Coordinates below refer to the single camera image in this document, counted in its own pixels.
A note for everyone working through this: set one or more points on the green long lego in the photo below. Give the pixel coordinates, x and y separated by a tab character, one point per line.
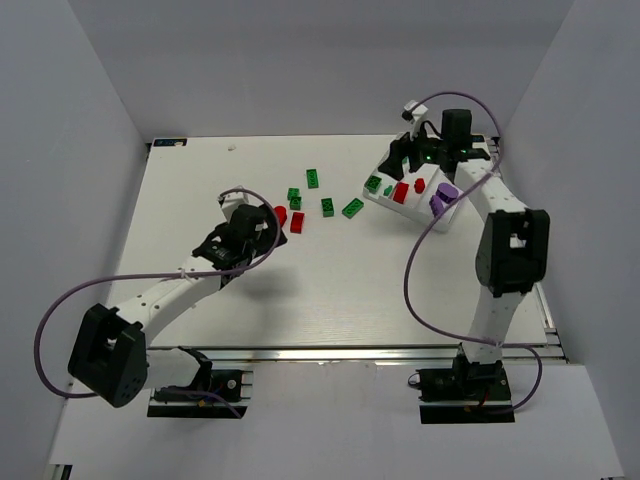
312	179
352	208

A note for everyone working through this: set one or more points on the green square lego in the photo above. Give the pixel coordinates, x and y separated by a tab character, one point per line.
372	184

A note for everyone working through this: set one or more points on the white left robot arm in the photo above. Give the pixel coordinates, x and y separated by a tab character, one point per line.
112	355

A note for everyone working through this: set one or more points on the white divided tray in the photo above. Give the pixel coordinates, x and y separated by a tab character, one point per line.
416	206

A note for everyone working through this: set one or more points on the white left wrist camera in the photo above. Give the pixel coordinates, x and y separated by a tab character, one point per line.
230	202

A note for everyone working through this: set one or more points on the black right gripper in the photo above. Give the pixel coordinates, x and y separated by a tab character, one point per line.
398	156

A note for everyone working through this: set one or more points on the green lego centre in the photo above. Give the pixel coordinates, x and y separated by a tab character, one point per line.
327	207

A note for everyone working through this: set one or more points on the green long lego top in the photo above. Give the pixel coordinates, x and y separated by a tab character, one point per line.
312	179

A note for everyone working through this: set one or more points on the red rectangular lego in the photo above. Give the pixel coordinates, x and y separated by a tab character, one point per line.
297	222

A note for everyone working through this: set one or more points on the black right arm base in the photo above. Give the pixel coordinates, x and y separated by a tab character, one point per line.
464	393

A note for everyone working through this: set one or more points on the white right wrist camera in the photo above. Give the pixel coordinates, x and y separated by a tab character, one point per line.
416	114

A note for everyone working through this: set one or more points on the red square lego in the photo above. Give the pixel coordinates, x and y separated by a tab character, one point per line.
419	185

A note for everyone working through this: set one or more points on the green lego pair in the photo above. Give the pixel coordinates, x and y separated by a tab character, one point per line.
294	198

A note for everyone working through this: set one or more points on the blue table label left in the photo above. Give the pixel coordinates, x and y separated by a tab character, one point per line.
169	142

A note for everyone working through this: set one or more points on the small red lego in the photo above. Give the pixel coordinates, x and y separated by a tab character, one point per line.
400	192

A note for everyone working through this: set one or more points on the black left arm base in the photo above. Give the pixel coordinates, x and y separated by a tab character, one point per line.
184	383

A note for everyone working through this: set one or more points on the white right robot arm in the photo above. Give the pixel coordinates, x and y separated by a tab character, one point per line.
512	253

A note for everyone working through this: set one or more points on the red round lego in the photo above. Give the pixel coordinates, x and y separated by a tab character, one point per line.
282	215

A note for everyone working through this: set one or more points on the purple small lego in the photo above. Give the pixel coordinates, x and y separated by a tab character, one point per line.
437	206

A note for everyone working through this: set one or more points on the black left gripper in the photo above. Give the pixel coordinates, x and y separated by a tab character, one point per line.
270	228

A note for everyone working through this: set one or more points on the purple round lego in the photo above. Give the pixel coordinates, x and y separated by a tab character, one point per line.
447	193

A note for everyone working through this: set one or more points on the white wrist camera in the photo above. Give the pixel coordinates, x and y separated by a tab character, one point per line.
416	114
230	202

